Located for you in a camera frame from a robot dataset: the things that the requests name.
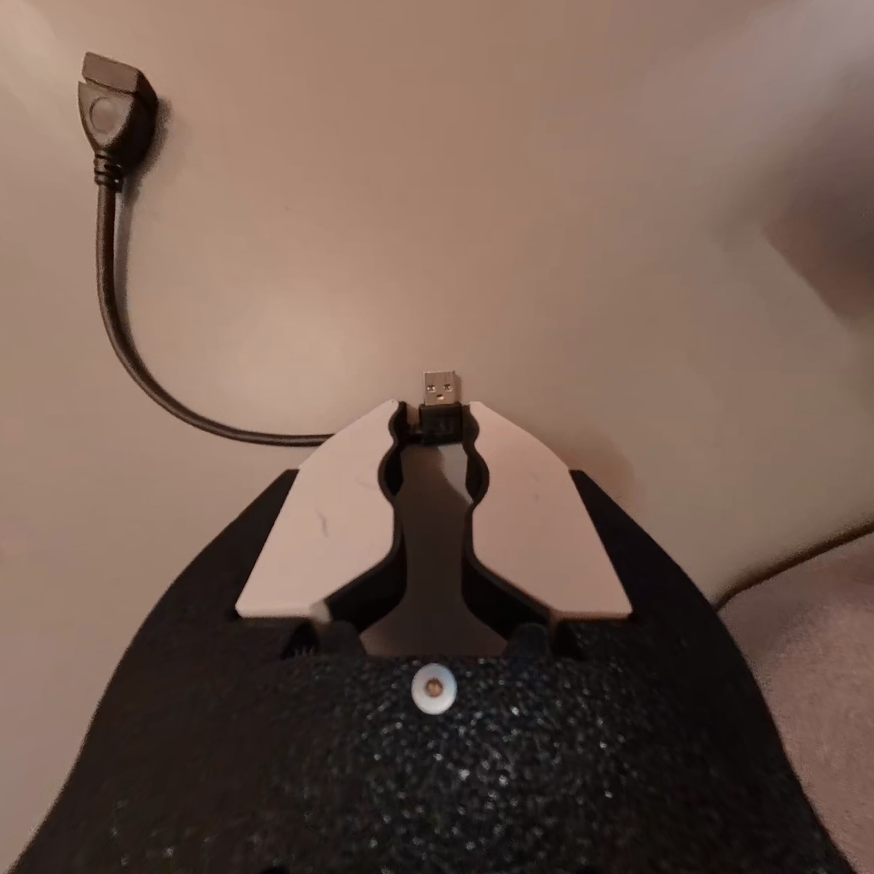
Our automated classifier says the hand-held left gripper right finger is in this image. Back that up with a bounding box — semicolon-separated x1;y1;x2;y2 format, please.
464;401;632;622

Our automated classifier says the person's grey sweatshirt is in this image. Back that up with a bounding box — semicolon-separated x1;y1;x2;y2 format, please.
713;529;874;874

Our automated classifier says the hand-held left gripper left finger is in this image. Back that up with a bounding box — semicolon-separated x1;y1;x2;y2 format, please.
234;399;411;622

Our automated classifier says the black usb cable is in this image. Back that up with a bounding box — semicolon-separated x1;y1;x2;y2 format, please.
77;51;472;448

